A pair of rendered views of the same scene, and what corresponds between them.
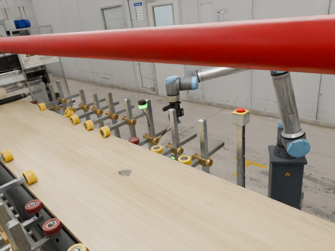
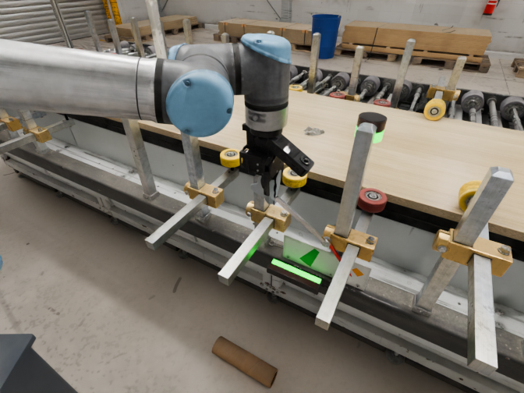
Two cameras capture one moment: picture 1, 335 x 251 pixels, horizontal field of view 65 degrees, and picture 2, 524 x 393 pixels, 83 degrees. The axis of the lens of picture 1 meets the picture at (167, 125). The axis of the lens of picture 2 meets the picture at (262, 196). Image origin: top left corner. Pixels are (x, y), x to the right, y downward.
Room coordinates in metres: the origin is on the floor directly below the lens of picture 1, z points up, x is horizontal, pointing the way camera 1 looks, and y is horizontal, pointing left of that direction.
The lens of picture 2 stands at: (2.32, -0.26, 1.44)
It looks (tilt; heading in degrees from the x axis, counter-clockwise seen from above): 38 degrees down; 162
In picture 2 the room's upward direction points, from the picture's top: straight up
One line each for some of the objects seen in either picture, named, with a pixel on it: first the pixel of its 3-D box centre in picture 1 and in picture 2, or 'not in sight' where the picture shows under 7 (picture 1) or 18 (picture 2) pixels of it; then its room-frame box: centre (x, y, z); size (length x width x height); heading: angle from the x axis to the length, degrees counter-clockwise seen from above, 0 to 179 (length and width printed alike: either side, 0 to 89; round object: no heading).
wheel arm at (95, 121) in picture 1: (112, 114); not in sight; (2.25, 0.48, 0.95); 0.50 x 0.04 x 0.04; 133
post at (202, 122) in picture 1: (204, 153); (196, 177); (1.48, -0.22, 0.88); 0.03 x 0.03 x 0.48; 43
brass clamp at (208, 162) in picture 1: (202, 160); (203, 192); (1.50, -0.20, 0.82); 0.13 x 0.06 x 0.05; 43
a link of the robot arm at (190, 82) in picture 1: (189, 82); (205, 72); (1.75, -0.18, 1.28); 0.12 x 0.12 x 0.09; 81
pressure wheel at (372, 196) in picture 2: (134, 145); (369, 209); (1.77, 0.26, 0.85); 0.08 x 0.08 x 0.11
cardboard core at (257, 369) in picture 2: not in sight; (244, 360); (1.74, -0.15, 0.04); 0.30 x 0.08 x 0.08; 43
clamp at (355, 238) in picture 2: (150, 139); (348, 240); (1.86, 0.14, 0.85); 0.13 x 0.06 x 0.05; 43
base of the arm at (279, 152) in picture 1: (286, 147); not in sight; (1.80, -0.91, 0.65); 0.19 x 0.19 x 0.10
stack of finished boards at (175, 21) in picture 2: not in sight; (157, 24); (-6.88, -0.15, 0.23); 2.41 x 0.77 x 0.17; 134
